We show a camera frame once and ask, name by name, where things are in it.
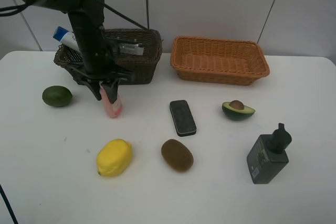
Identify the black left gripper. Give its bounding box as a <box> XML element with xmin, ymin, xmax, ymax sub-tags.
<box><xmin>68</xmin><ymin>26</ymin><xmax>143</xmax><ymax>103</ymax></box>

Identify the pink white-capped bottle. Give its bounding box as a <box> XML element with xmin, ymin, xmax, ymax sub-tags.
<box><xmin>100</xmin><ymin>84</ymin><xmax>122</xmax><ymax>118</ymax></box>

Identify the green lime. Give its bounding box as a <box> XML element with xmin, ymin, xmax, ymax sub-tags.
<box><xmin>42</xmin><ymin>86</ymin><xmax>72</xmax><ymax>107</ymax></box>

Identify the white blue-capped shampoo bottle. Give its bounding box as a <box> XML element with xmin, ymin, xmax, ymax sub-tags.
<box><xmin>53</xmin><ymin>26</ymin><xmax>80</xmax><ymax>52</ymax></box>

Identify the yellow lemon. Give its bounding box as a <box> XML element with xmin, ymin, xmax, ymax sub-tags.
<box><xmin>96</xmin><ymin>139</ymin><xmax>133</xmax><ymax>177</ymax></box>

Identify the black whiteboard eraser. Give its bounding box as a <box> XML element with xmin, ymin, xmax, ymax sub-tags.
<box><xmin>169</xmin><ymin>100</ymin><xmax>197</xmax><ymax>137</ymax></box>

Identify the brown kiwi fruit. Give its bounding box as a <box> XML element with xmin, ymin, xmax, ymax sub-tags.
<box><xmin>161</xmin><ymin>139</ymin><xmax>194</xmax><ymax>173</ymax></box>

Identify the halved avocado with pit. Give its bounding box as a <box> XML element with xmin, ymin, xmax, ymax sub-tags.
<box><xmin>222</xmin><ymin>100</ymin><xmax>255</xmax><ymax>121</ymax></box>

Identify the dark green pump bottle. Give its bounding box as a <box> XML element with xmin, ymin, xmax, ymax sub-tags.
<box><xmin>247</xmin><ymin>123</ymin><xmax>292</xmax><ymax>184</ymax></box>

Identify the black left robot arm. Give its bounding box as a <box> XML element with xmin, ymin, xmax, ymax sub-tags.
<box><xmin>1</xmin><ymin>0</ymin><xmax>143</xmax><ymax>104</ymax></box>

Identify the dark brown wicker basket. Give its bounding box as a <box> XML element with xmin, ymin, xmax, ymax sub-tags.
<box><xmin>54</xmin><ymin>28</ymin><xmax>162</xmax><ymax>85</ymax></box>

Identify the orange wicker basket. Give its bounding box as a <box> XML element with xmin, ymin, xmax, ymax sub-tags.
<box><xmin>170</xmin><ymin>36</ymin><xmax>270</xmax><ymax>86</ymax></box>

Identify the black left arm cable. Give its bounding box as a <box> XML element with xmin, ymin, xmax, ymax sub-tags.
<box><xmin>47</xmin><ymin>0</ymin><xmax>152</xmax><ymax>31</ymax></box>

